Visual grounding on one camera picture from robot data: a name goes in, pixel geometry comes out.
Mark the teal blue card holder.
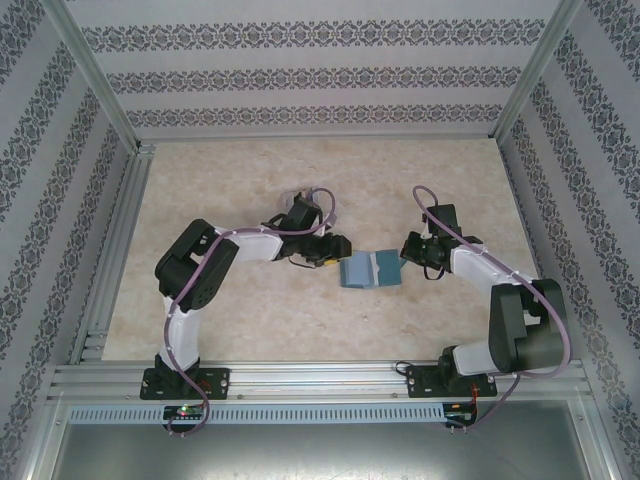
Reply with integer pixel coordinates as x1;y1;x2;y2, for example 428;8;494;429
339;249;404;291

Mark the clear acrylic card stand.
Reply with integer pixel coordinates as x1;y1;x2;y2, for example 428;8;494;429
277;185;337;216

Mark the thin aluminium cross beam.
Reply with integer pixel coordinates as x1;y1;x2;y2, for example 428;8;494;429
137;132;496;142

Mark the small dark circuit board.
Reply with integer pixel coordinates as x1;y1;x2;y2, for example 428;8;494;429
444;401;479;427

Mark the grey metal sheet panel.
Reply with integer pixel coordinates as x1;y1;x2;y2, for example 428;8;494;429
49;422;617;480

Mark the circuit board with green light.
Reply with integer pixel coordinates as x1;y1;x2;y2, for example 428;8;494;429
162;404;207;421

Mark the long aluminium mounting rail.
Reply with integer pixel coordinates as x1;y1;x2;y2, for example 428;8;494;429
47;360;587;401

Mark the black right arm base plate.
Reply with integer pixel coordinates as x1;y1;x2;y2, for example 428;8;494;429
406;364;500;400

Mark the slotted grey cable duct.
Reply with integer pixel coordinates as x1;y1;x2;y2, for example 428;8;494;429
67;403;447;425

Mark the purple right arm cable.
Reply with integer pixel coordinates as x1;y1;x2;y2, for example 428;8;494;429
412;185;572;431

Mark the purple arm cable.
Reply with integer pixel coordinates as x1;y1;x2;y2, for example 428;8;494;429
412;185;572;431
162;187;339;439

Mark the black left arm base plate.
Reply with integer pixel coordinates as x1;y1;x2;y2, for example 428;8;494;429
141;367;232;402

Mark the aluminium side rail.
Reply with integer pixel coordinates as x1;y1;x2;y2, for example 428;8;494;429
68;142;157;365

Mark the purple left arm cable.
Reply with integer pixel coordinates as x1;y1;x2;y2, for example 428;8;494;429
162;187;339;439

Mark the aluminium frame post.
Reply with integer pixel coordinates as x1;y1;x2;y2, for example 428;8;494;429
42;0;144;151
491;0;585;142
582;394;624;480
27;394;69;480

